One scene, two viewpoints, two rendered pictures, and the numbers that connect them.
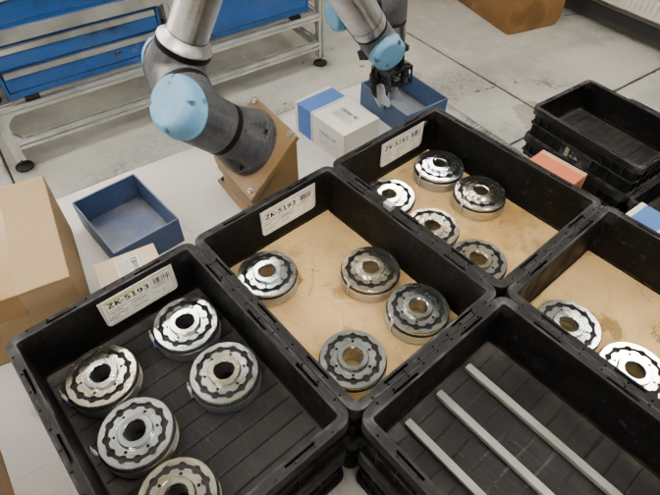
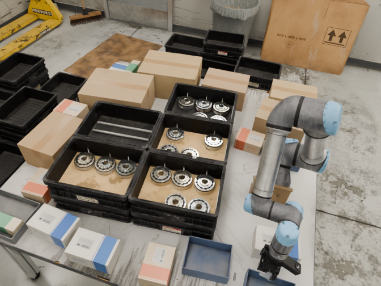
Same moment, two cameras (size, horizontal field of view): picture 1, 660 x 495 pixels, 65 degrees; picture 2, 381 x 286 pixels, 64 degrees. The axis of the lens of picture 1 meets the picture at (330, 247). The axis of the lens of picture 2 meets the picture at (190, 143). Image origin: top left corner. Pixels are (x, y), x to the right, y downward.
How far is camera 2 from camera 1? 166 cm
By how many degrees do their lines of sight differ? 80
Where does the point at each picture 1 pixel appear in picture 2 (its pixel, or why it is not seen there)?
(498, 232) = (160, 197)
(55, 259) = (263, 117)
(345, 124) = (263, 232)
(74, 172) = not seen: outside the picture
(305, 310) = (197, 142)
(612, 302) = (113, 190)
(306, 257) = (211, 155)
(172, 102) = not seen: hidden behind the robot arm
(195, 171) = (297, 192)
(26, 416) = (238, 116)
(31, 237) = not seen: hidden behind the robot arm
